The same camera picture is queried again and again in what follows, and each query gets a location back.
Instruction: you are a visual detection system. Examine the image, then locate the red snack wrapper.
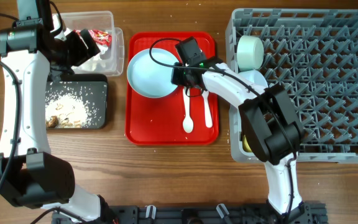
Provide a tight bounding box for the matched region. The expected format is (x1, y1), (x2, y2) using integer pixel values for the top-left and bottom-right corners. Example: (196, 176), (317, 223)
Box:
(89, 29), (112, 47)

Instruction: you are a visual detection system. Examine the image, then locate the white tissue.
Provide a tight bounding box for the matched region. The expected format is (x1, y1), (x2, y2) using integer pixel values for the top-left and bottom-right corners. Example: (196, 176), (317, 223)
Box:
(71, 54), (116, 73)

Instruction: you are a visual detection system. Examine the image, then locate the light blue plate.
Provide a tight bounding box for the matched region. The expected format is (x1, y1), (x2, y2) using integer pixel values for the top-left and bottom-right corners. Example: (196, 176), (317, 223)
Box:
(127, 49), (178, 98)

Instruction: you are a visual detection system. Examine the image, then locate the white plastic fork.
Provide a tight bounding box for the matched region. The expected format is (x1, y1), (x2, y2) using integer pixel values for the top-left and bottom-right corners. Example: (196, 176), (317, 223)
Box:
(201, 91), (213, 128)

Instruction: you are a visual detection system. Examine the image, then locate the white plastic spoon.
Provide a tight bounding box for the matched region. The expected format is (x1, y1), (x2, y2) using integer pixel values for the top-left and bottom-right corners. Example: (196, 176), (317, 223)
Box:
(183, 87), (194, 133)

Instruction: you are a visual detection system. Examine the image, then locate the white rice pile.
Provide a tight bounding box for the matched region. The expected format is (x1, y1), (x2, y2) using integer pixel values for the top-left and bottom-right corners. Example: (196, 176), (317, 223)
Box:
(45, 94), (90, 129)

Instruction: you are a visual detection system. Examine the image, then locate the small blue bowl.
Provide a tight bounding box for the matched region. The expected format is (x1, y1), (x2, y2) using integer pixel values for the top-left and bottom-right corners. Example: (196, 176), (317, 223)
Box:
(238, 70), (269, 87)

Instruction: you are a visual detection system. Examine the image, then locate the pale green bowl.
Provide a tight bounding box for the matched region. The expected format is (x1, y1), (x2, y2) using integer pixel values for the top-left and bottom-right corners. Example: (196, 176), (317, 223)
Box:
(237, 35), (264, 71)

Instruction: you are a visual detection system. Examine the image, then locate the brown food scrap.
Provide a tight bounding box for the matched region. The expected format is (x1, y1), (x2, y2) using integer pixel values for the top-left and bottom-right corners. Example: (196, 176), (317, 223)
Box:
(46, 116), (59, 128)

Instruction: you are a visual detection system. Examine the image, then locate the yellow plastic cup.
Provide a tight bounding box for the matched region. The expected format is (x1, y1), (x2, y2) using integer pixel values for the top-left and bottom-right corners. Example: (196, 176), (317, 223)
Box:
(242, 134), (252, 152)

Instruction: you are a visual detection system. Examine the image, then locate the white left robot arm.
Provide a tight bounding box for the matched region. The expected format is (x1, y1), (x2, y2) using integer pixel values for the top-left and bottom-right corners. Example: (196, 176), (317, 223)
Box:
(0, 1), (119, 223)

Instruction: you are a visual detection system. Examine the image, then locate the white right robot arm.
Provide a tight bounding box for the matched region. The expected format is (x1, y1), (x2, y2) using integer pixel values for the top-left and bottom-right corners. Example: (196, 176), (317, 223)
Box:
(172, 37), (305, 223)

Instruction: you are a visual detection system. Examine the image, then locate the black food waste tray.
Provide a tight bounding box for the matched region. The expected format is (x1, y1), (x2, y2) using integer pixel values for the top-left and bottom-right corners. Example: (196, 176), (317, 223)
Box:
(45, 74), (108, 129)

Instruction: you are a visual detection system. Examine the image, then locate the blue-grey dishwasher rack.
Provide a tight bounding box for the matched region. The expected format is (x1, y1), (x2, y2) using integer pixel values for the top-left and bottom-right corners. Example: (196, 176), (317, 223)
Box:
(225, 8), (358, 164)

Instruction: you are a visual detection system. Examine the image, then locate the clear plastic bin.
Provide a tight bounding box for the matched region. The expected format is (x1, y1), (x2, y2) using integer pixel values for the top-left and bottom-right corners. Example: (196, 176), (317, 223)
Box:
(51, 11), (125, 77)

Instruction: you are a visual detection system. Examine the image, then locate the red plastic tray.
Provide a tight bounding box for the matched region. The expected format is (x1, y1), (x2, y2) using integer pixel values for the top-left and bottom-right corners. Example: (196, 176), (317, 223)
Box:
(125, 32), (219, 146)

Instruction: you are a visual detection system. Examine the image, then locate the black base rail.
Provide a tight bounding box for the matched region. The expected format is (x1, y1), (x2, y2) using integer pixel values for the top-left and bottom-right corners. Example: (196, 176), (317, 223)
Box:
(52, 202), (328, 224)

